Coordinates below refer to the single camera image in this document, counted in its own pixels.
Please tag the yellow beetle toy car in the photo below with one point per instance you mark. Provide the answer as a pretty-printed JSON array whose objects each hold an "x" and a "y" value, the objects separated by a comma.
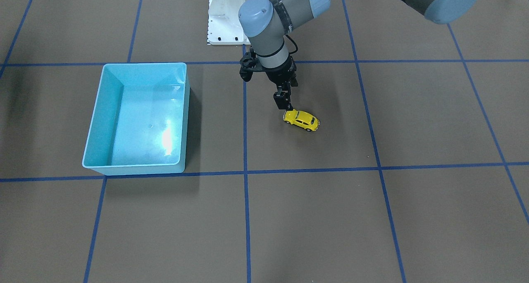
[{"x": 301, "y": 119}]

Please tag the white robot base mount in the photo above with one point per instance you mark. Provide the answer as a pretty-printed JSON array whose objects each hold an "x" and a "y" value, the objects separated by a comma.
[{"x": 223, "y": 24}]

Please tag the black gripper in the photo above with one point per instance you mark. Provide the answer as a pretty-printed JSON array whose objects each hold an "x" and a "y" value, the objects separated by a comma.
[{"x": 279, "y": 75}]

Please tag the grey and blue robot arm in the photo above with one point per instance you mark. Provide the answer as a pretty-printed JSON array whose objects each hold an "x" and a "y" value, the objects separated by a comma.
[{"x": 267, "y": 23}]

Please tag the light blue plastic bin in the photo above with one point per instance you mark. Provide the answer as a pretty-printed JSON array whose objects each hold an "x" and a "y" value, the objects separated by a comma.
[{"x": 140, "y": 120}]

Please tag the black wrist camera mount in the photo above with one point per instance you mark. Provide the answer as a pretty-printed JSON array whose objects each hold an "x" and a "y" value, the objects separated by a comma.
[{"x": 249, "y": 64}]

